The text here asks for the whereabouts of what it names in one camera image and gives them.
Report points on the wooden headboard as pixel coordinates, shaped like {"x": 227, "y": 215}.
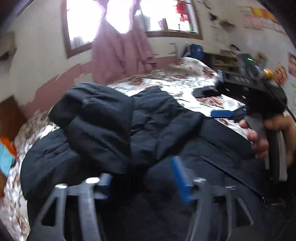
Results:
{"x": 11, "y": 120}

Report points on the floral bedspread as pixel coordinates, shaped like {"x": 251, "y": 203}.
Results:
{"x": 161, "y": 81}

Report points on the orange and blue pillow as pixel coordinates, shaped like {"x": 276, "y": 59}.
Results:
{"x": 5, "y": 157}

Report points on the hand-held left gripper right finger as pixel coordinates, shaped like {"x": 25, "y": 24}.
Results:
{"x": 181, "y": 180}

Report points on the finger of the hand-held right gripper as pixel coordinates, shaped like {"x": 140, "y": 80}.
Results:
{"x": 204, "y": 92}
{"x": 220, "y": 114}

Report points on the black padded jacket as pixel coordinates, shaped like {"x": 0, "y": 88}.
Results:
{"x": 104, "y": 125}

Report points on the pink curtain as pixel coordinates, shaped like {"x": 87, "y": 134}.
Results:
{"x": 115, "y": 58}

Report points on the person's right hand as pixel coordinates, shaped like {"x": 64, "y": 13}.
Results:
{"x": 277, "y": 129}

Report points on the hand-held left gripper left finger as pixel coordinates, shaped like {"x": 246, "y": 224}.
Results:
{"x": 105, "y": 186}

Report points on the red hanging garment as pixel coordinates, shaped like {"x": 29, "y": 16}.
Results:
{"x": 183, "y": 10}

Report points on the wooden shelf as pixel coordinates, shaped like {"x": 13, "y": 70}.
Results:
{"x": 223, "y": 60}

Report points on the brown framed window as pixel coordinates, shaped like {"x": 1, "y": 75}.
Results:
{"x": 81, "y": 18}

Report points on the wall poster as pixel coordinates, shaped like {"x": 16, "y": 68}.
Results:
{"x": 259, "y": 18}

